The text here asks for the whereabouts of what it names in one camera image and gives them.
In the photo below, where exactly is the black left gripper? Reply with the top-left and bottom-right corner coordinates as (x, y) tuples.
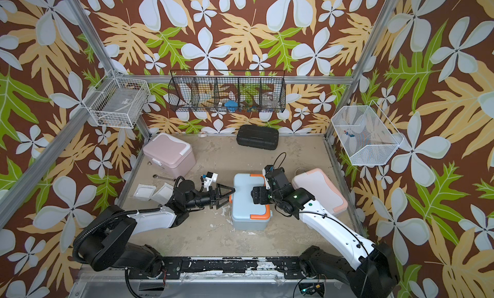
(184, 183), (234, 211)

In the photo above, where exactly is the grey box orange handle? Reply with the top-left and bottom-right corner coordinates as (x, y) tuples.
(230, 173), (272, 231)

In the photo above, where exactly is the white gauze packet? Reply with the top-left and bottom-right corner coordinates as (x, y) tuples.
(133, 183), (156, 201)
(151, 183), (173, 205)

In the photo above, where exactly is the white and salmon first aid box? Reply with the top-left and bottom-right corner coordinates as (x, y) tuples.
(292, 168), (348, 216)

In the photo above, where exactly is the pink medicine chest box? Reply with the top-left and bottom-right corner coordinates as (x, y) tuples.
(143, 133), (196, 178)

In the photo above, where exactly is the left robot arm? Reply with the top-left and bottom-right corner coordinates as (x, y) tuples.
(72, 177), (235, 277)

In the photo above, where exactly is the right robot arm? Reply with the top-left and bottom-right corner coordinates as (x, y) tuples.
(251, 165), (400, 297)

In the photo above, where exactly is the black hard case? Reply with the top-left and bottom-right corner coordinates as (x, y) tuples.
(236, 125), (279, 151)

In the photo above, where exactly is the silver ratchet wrench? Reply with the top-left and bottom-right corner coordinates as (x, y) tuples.
(153, 174), (176, 183)

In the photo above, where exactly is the blue item in black basket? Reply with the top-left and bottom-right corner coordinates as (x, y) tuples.
(225, 100), (239, 113)

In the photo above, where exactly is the white mesh basket right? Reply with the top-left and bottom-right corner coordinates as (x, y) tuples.
(331, 102), (404, 167)

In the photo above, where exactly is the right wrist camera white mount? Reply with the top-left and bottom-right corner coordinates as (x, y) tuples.
(262, 164), (275, 184)

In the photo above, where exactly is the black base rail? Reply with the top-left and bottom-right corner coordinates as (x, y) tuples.
(162, 256), (304, 279)

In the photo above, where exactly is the black wire basket rear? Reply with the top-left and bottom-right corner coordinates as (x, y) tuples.
(165, 70), (287, 113)

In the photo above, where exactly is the white wire basket left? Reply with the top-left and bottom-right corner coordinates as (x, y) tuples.
(86, 77), (150, 129)

